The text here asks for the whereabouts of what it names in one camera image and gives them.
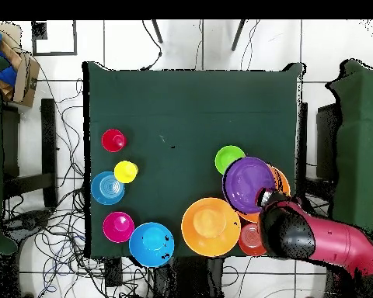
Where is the red cup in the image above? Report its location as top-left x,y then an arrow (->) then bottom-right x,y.
101,128 -> 127,154

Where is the dark green tablecloth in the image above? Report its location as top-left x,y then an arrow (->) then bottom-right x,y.
82,61 -> 306,258

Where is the tangle of black cables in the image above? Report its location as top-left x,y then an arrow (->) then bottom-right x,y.
1,71 -> 153,298

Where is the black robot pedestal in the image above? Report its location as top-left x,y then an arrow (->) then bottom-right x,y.
152,256 -> 226,298

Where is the black square floor frame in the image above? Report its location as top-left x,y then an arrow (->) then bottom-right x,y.
30,20 -> 78,57

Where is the black tripod leg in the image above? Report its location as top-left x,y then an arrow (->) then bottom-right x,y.
151,19 -> 164,44
230,19 -> 246,52

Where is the black power box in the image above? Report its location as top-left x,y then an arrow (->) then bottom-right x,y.
104,257 -> 124,288

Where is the black pedestal foot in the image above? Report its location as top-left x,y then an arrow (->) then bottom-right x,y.
2,209 -> 52,240

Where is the cardboard box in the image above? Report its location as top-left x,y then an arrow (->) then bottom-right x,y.
0,21 -> 40,108

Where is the deep blue bowl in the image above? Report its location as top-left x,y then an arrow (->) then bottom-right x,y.
128,221 -> 176,269

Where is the yellow cup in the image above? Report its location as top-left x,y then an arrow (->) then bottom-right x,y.
113,160 -> 140,185

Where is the black floor cable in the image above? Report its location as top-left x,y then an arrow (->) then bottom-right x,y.
141,19 -> 163,71

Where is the small green bowl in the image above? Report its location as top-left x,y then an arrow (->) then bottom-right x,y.
214,144 -> 246,175

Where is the small orange bowl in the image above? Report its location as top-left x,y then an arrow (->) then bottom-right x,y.
238,223 -> 268,257

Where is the small pink bowl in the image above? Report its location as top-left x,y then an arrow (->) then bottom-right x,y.
102,211 -> 135,244

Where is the purple bowl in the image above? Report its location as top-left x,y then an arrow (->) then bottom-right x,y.
221,156 -> 277,215

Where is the black bench stand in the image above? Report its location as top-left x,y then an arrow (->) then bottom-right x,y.
1,98 -> 58,209

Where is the shallow blue bowl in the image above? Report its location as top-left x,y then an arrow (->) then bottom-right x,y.
90,171 -> 126,206

